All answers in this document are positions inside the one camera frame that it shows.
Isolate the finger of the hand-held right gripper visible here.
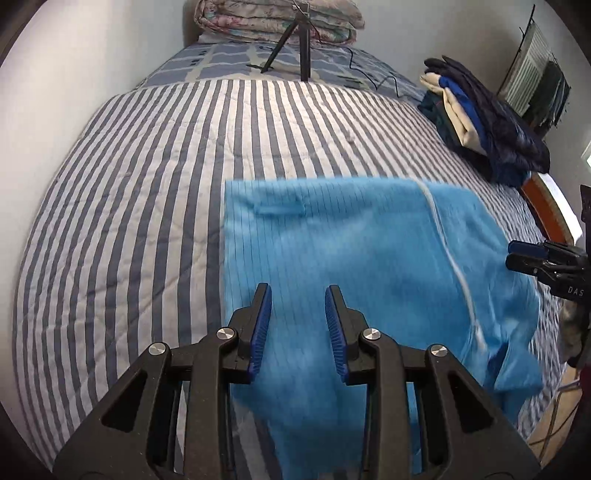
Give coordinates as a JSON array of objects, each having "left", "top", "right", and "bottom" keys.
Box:
[
  {"left": 505, "top": 255, "right": 555, "bottom": 278},
  {"left": 508, "top": 240, "right": 580, "bottom": 260}
]

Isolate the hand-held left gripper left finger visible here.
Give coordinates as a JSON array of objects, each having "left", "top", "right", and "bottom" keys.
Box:
[{"left": 52, "top": 282, "right": 273, "bottom": 480}]

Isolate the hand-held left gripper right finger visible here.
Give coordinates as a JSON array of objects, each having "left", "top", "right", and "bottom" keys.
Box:
[{"left": 324, "top": 285, "right": 541, "bottom": 480}]

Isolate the light blue work coat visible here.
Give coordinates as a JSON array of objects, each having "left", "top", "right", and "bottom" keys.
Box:
[{"left": 223, "top": 176, "right": 544, "bottom": 480}]

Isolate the black metal clothes rack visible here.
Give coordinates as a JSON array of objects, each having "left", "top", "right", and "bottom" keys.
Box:
[{"left": 496, "top": 4, "right": 573, "bottom": 130}]

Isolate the person's right hand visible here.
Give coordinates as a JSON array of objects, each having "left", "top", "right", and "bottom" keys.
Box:
[{"left": 558, "top": 301, "right": 588, "bottom": 361}]

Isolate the black folded puffer jacket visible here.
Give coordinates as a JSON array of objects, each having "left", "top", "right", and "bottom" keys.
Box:
[{"left": 424, "top": 55, "right": 551, "bottom": 176}]

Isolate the cream folded garment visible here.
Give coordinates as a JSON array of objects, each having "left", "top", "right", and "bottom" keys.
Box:
[{"left": 422, "top": 71, "right": 490, "bottom": 155}]

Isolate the blue folded garment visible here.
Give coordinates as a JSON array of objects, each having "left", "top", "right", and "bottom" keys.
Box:
[{"left": 438, "top": 76, "right": 532, "bottom": 188}]

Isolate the dark teal folded garment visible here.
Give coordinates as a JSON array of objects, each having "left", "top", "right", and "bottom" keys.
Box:
[{"left": 418, "top": 90, "right": 467, "bottom": 148}]

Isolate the blue white striped blanket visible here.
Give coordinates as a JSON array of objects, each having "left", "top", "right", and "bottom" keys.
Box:
[{"left": 13, "top": 78, "right": 578, "bottom": 472}]

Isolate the striped hanging towel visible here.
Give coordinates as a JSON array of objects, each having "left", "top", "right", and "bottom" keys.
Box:
[{"left": 501, "top": 22, "right": 552, "bottom": 116}]

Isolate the blue patterned bed sheet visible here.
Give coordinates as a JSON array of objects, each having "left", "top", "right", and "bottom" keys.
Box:
[{"left": 136, "top": 39, "right": 428, "bottom": 104}]

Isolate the black tripod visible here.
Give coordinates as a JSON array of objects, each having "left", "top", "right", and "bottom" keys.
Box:
[{"left": 247, "top": 0, "right": 319, "bottom": 83}]

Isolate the red floral folded quilt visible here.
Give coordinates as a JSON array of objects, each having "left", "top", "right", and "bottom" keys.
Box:
[{"left": 198, "top": 21, "right": 358, "bottom": 45}]

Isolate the pale floral folded quilt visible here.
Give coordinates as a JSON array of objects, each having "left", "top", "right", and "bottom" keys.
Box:
[{"left": 194, "top": 0, "right": 365, "bottom": 31}]

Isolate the black ring light cable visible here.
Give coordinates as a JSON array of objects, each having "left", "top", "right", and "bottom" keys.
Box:
[{"left": 309, "top": 18, "right": 402, "bottom": 99}]

